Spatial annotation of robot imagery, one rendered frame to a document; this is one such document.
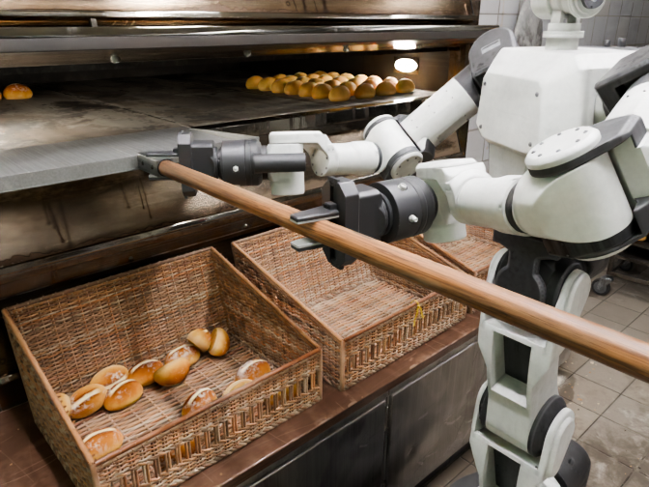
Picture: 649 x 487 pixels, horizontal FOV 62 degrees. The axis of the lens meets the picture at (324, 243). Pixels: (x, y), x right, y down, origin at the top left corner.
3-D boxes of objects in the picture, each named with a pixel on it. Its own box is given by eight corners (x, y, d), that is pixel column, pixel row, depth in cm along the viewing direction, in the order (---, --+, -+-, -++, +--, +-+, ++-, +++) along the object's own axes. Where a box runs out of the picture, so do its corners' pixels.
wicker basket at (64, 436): (21, 407, 133) (-5, 307, 122) (219, 326, 168) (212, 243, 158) (101, 535, 99) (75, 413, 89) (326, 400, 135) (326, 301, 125)
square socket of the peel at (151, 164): (176, 175, 103) (174, 157, 102) (157, 178, 101) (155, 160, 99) (155, 165, 109) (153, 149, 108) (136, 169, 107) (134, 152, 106)
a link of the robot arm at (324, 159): (262, 131, 105) (319, 131, 113) (264, 179, 107) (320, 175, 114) (279, 130, 100) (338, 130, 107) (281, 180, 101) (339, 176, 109)
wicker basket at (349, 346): (232, 323, 170) (226, 241, 159) (357, 271, 205) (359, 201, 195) (341, 396, 137) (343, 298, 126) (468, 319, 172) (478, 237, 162)
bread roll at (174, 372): (147, 378, 138) (158, 397, 137) (155, 368, 134) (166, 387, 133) (180, 360, 145) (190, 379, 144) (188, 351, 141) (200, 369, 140)
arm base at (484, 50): (483, 102, 124) (527, 69, 121) (509, 131, 115) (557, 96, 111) (453, 56, 115) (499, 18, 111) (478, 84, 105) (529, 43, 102)
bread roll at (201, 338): (186, 341, 153) (200, 326, 155) (205, 356, 152) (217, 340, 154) (183, 335, 144) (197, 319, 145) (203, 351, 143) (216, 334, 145)
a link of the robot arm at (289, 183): (243, 139, 108) (300, 137, 109) (246, 193, 110) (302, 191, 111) (241, 138, 97) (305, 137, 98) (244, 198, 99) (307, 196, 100)
